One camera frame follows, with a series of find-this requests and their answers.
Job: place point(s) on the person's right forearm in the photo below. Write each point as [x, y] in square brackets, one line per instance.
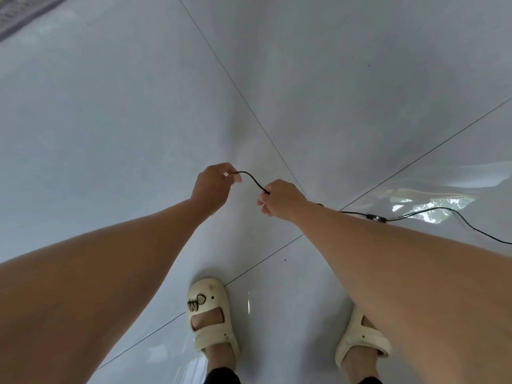
[408, 283]

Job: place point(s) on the black trousers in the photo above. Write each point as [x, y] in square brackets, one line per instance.
[222, 376]

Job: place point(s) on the person's left forearm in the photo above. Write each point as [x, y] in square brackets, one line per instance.
[92, 283]

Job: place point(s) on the grey patterned rug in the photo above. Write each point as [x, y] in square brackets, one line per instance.
[24, 13]

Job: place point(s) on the person's left hand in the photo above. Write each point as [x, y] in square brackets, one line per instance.
[210, 189]

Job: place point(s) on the person's right hand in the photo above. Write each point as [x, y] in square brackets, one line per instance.
[286, 201]

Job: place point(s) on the cream sandal with charms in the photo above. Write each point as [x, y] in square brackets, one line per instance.
[214, 297]

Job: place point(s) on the person's left foot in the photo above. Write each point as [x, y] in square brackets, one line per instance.
[218, 351]

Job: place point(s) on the person's right thumb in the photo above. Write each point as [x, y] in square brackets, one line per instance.
[270, 187]

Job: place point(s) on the person's foot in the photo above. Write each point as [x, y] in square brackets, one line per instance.
[360, 361]
[218, 351]

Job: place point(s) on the person's left thumb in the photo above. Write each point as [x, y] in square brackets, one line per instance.
[235, 177]

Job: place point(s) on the person's right foot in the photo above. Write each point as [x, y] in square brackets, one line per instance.
[360, 361]

